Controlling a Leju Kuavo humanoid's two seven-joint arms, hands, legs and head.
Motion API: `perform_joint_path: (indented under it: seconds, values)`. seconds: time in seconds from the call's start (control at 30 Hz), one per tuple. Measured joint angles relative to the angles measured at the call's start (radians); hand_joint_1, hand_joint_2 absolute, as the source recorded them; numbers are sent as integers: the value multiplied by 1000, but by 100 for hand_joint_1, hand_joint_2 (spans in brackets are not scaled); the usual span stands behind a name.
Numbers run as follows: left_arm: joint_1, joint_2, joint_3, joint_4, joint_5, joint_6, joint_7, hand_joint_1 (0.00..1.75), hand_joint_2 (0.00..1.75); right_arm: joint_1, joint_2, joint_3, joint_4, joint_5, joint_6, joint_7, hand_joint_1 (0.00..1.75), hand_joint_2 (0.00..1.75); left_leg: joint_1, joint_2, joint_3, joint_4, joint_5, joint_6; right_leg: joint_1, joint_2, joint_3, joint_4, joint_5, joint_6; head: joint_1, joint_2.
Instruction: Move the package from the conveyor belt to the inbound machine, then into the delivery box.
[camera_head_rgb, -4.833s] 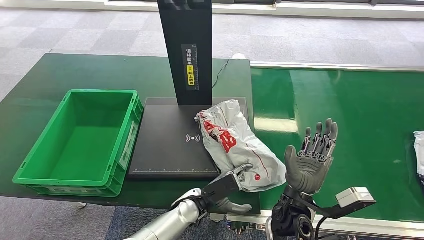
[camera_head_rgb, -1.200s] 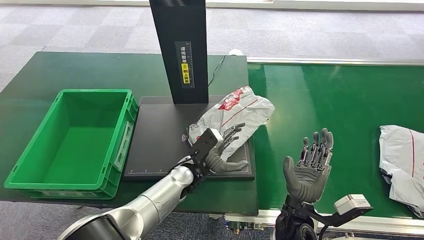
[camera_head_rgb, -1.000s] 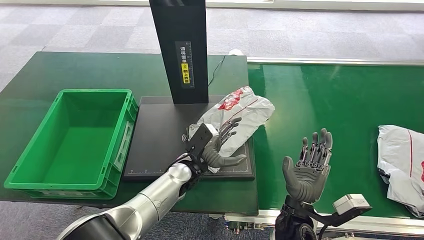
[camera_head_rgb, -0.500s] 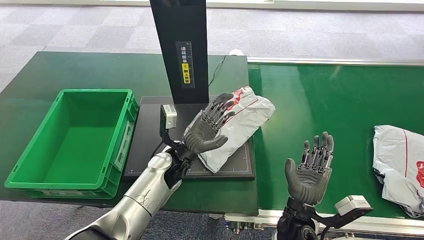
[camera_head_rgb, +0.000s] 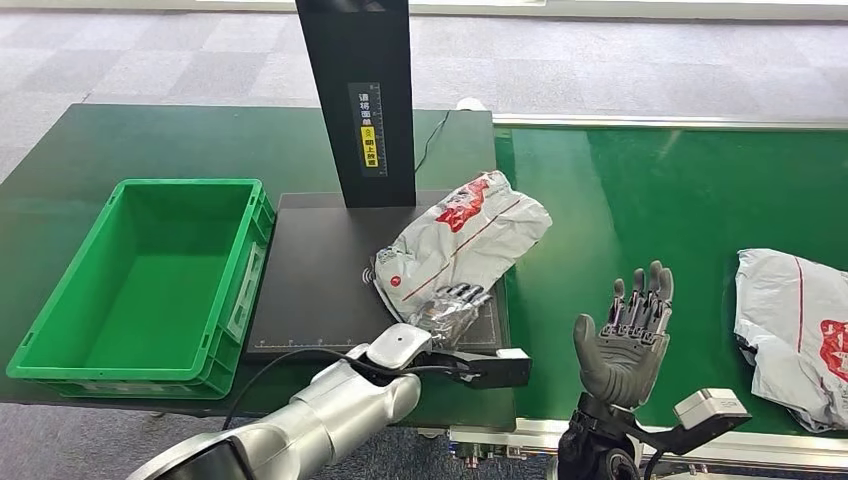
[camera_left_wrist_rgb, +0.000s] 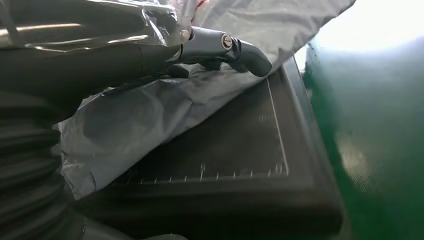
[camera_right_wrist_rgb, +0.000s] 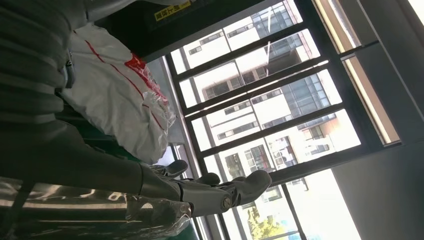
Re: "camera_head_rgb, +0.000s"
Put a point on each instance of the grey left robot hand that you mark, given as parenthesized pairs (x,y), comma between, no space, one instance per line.
(454,314)

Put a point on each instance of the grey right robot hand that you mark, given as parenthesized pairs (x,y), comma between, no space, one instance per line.
(623,364)

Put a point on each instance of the grey poly bag package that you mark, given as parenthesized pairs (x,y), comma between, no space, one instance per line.
(477,238)
(775,311)

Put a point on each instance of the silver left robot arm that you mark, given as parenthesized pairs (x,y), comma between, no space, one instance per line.
(318,424)

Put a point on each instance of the black inbound scanner machine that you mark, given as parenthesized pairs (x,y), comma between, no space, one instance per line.
(318,285)

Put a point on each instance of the conveyor connector block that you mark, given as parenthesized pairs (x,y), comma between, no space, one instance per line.
(487,456)

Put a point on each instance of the green conveyor belt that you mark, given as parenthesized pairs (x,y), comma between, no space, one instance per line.
(629,199)

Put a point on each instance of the yellow black scanner sticker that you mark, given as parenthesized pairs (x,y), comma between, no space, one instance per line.
(368,132)

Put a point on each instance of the white label on crate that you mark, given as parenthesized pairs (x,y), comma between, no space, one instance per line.
(244,291)

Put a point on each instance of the small white object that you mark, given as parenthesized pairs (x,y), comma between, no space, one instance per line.
(470,104)

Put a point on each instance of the green plastic crate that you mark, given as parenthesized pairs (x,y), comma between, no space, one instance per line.
(159,285)

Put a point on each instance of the dark green table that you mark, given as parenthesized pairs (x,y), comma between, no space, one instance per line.
(132,139)

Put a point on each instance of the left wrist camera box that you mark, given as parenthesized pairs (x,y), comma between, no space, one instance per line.
(497,371)

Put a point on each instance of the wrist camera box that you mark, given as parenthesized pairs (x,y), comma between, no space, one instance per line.
(709,407)
(497,371)

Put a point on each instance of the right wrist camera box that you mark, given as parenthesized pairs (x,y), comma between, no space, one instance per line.
(709,407)

